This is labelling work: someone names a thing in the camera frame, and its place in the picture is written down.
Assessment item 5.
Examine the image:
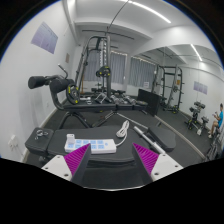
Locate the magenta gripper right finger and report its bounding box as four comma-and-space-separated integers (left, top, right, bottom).
132, 142, 184, 183

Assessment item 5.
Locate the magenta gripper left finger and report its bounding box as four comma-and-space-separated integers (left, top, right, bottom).
41, 143, 92, 184

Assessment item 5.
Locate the white charger plug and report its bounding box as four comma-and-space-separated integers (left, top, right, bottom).
66, 134, 75, 144

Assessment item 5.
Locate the silver barbell bar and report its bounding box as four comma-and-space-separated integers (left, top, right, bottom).
133, 126, 166, 154

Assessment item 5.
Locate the white power strip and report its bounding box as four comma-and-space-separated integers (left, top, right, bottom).
64, 139, 117, 154

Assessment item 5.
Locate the black padded workout bench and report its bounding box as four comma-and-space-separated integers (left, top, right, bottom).
25, 126, 181, 190

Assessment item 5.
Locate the black plyo box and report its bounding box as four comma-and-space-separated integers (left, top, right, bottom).
137, 89, 160, 116

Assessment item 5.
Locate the black leg curl machine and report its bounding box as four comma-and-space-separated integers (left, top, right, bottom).
28, 65, 148, 129

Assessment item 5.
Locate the dumbbell set on floor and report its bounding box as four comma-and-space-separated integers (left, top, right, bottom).
95, 90, 136, 105

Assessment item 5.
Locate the black power rack machine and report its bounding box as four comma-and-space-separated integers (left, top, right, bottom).
75, 31, 112, 98

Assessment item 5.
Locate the grey window curtain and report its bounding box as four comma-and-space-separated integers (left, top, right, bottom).
84, 51, 126, 84

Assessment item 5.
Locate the white power strip cable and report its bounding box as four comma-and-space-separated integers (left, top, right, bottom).
115, 120, 131, 148

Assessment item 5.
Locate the metal key ring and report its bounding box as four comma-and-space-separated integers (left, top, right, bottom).
34, 129, 50, 140

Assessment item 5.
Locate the white wall socket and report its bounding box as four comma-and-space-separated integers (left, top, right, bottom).
8, 135, 18, 150

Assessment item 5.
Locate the large wall mirror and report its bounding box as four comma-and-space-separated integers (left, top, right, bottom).
127, 44, 224, 158

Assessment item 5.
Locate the purple wall poster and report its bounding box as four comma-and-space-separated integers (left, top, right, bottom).
31, 22, 58, 53

